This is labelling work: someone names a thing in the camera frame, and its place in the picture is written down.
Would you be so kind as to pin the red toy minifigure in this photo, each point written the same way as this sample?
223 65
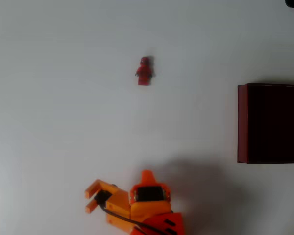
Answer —
144 73

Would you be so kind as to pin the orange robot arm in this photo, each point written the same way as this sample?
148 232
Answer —
161 221

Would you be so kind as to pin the dark red open box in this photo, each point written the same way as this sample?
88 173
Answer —
272 124

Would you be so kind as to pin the small black camera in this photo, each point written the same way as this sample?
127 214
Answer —
103 196

